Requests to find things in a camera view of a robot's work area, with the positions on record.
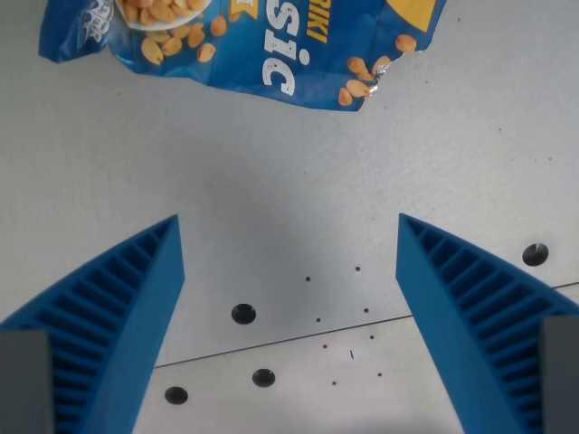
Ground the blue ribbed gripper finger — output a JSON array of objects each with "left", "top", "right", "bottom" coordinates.
[
  {"left": 395, "top": 212, "right": 579, "bottom": 434},
  {"left": 0, "top": 213, "right": 186, "bottom": 434}
]

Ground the blue peanut snack bag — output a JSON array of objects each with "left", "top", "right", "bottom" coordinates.
[{"left": 37, "top": 0, "right": 449, "bottom": 113}]

